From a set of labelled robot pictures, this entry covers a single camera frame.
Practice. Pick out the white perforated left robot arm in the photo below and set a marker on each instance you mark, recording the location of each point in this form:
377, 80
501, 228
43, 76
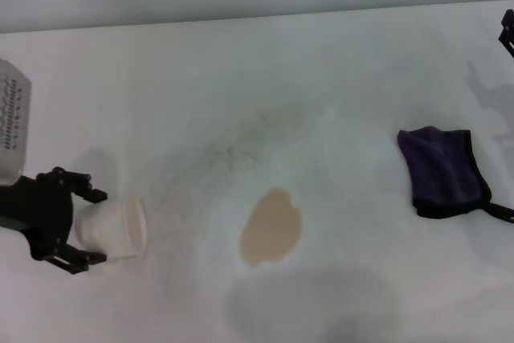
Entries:
12, 118

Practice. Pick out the purple rag with black trim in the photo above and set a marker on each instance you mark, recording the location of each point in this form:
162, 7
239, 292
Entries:
439, 166

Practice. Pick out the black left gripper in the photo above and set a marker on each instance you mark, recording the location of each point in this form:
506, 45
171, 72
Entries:
38, 210

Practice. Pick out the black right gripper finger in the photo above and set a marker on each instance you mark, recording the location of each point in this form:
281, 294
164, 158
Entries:
508, 33

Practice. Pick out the white paper cup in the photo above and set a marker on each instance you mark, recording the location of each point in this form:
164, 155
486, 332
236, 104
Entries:
104, 230

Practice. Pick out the brown water stain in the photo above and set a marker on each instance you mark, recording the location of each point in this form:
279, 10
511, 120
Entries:
271, 230

